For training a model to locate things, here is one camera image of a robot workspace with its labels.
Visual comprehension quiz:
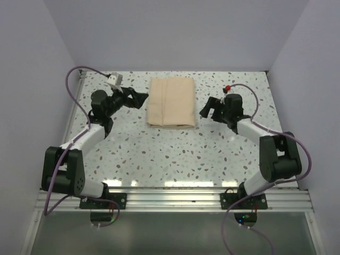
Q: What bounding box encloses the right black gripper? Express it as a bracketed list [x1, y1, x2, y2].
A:
[199, 96, 231, 124]

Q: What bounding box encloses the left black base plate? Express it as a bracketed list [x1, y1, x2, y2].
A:
[79, 192, 128, 210]

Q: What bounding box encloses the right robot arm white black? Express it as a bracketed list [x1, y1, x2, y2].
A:
[199, 93, 302, 209]

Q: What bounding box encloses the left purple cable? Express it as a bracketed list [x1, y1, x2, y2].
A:
[44, 65, 120, 228]

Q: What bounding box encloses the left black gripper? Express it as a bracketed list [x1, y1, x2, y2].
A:
[105, 85, 148, 117]

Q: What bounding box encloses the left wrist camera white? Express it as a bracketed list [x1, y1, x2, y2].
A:
[105, 72, 123, 90]

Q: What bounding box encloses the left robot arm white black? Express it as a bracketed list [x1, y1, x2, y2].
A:
[41, 87, 149, 209]

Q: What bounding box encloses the aluminium front rail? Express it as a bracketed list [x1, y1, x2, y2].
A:
[34, 185, 313, 213]

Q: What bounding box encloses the beige cloth wrap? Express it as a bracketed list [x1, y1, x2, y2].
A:
[147, 77, 196, 129]

